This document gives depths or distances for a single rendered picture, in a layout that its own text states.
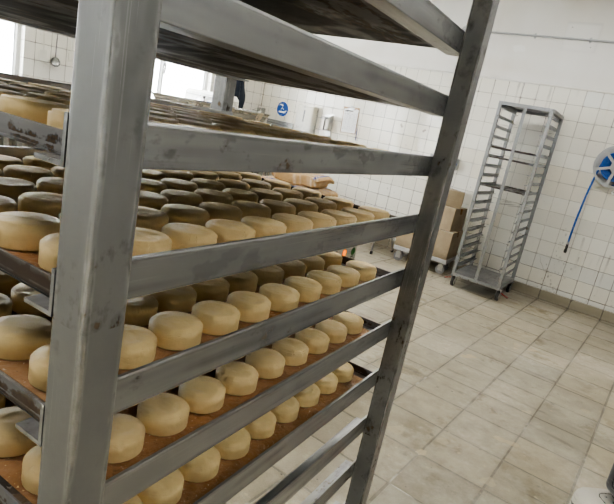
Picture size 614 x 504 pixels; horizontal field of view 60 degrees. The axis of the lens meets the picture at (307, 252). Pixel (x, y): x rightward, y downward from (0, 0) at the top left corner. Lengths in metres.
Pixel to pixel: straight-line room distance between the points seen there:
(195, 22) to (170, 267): 0.17
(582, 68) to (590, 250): 1.76
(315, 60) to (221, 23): 0.13
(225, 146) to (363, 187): 6.33
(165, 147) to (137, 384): 0.18
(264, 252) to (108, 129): 0.23
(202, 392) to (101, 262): 0.30
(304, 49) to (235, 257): 0.19
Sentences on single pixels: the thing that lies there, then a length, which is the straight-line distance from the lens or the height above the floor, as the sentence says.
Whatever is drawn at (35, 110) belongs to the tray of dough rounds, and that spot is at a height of 1.33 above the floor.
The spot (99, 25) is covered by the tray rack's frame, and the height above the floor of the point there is 1.38.
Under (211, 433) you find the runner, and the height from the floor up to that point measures 1.05.
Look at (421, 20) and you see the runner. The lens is 0.70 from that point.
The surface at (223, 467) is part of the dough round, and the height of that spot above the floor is 0.95.
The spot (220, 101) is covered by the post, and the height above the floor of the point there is 1.35.
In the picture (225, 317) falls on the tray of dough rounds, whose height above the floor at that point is 1.15.
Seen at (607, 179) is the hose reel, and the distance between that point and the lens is 5.77.
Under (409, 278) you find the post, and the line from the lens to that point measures 0.86.
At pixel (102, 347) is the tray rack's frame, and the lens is 0.34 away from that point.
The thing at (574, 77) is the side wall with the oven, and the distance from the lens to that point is 6.04.
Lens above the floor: 1.36
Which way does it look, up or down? 14 degrees down
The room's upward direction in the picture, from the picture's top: 12 degrees clockwise
